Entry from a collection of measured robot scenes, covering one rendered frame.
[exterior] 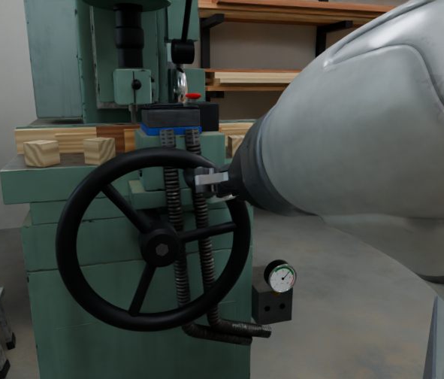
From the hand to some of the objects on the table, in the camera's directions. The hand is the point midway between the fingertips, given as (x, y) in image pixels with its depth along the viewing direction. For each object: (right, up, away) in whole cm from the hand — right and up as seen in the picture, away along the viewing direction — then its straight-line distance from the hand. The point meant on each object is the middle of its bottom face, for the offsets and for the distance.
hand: (222, 189), depth 54 cm
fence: (-14, +10, +41) cm, 45 cm away
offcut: (-22, +5, +21) cm, 31 cm away
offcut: (+3, +7, +29) cm, 30 cm away
